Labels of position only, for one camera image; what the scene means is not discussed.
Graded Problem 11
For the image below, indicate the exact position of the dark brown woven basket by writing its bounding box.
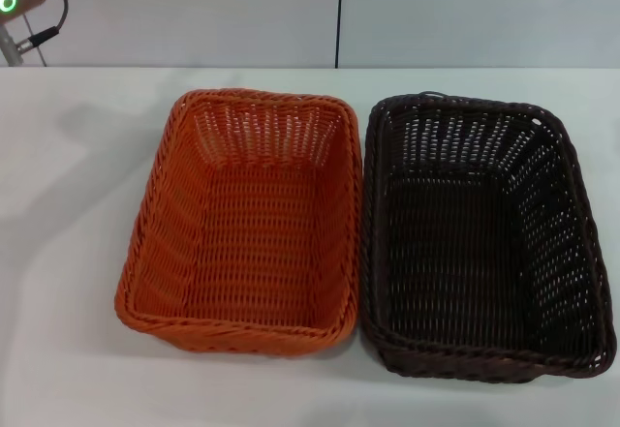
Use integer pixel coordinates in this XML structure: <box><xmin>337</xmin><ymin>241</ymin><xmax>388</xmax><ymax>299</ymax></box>
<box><xmin>360</xmin><ymin>90</ymin><xmax>617</xmax><ymax>383</ymax></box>

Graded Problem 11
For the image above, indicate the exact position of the black vertical wall strip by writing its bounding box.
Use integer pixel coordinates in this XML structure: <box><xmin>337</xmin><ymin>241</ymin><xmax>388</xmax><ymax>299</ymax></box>
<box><xmin>333</xmin><ymin>0</ymin><xmax>346</xmax><ymax>69</ymax></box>

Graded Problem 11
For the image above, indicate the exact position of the orange woven plastic basket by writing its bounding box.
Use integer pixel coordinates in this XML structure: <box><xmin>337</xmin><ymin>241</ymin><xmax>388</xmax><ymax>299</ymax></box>
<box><xmin>113</xmin><ymin>87</ymin><xmax>364</xmax><ymax>354</ymax></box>

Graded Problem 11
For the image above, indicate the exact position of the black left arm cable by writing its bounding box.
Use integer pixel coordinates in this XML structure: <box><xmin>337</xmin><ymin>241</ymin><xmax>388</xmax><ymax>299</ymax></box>
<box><xmin>18</xmin><ymin>0</ymin><xmax>70</xmax><ymax>53</ymax></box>

